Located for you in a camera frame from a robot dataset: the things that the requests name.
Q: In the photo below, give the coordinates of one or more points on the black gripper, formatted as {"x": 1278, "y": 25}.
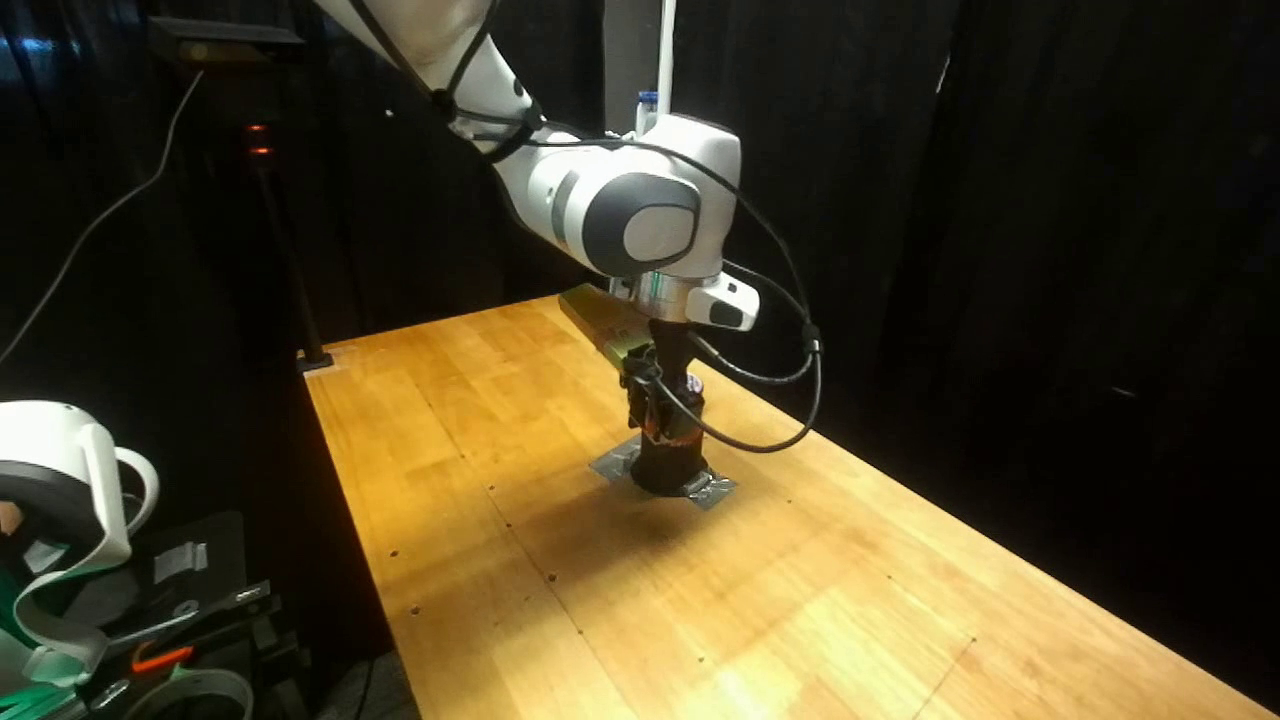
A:
{"x": 662, "y": 351}

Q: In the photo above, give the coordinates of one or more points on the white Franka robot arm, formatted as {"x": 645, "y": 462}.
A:
{"x": 601, "y": 201}

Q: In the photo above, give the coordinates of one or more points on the dark bottle with orange band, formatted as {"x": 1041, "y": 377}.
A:
{"x": 664, "y": 464}

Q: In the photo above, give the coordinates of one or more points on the grey square coaster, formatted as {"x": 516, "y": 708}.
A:
{"x": 709, "y": 491}

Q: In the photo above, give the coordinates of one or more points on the white vertical pole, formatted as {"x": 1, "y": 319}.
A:
{"x": 662, "y": 61}

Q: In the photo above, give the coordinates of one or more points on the black tripod stand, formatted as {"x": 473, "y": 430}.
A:
{"x": 284, "y": 255}

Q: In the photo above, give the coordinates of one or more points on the black equipment bag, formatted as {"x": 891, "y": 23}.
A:
{"x": 214, "y": 625}

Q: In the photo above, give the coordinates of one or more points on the white headset device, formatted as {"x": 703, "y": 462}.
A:
{"x": 63, "y": 480}

